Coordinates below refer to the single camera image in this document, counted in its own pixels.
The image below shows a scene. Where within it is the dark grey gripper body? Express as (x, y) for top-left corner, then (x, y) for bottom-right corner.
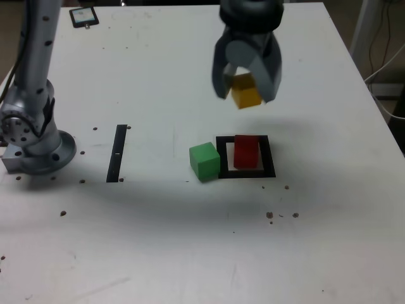
(221, 26), (277, 58)

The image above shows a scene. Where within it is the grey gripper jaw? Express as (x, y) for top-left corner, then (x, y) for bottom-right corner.
(225, 32), (284, 105)

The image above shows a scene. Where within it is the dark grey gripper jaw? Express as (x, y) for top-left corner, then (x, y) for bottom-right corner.
(211, 30), (238, 101)

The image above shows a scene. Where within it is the yellow cube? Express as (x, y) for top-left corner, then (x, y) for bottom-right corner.
(230, 73), (263, 110)

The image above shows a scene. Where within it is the red cube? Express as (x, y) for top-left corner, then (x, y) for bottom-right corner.
(233, 134), (261, 170)

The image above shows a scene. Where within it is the green cube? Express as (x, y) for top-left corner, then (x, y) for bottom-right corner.
(189, 141), (221, 184)

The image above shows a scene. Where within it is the black tape square outline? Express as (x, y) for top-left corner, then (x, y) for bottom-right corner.
(215, 135), (277, 179)

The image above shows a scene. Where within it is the black tape strip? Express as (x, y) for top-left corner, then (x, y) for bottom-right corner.
(106, 124), (128, 184)

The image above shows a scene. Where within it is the black phone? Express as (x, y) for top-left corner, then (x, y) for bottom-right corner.
(69, 6), (100, 30)

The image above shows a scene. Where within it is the white metal frame post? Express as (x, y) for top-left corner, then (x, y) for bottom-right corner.
(349, 0), (380, 61)

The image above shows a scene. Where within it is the white cable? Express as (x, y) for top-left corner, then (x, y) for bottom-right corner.
(373, 94), (405, 120)
(363, 42), (405, 84)

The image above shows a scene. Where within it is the thin black hanging cable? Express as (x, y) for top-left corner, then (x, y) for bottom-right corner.
(368, 0), (393, 80)

